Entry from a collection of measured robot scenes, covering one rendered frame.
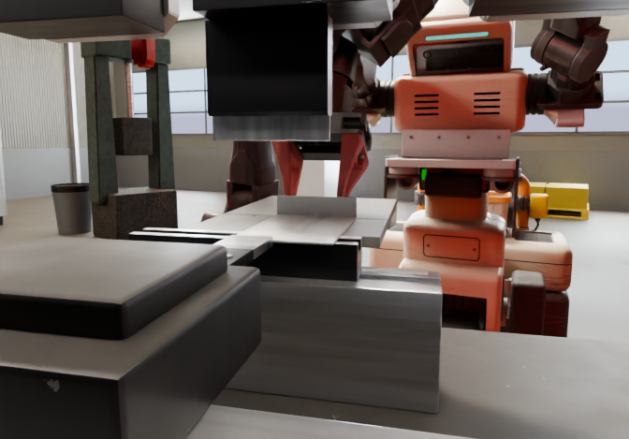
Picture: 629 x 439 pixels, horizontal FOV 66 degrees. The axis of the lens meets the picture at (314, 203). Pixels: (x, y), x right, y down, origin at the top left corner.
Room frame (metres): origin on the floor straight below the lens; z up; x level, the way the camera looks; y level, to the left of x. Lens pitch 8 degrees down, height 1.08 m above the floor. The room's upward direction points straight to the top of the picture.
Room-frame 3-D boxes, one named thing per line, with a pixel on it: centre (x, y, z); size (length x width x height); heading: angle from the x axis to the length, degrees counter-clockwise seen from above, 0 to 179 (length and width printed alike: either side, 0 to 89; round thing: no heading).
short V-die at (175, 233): (0.41, 0.06, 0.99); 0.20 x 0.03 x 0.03; 77
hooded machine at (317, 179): (8.24, -0.03, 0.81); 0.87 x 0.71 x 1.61; 158
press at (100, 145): (5.40, 2.02, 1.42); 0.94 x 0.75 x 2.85; 156
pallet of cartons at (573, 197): (7.03, -3.39, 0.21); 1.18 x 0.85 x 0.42; 67
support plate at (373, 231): (0.55, 0.00, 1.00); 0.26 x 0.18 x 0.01; 167
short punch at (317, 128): (0.40, 0.04, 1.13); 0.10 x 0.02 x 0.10; 77
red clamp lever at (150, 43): (0.50, 0.17, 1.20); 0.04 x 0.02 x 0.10; 167
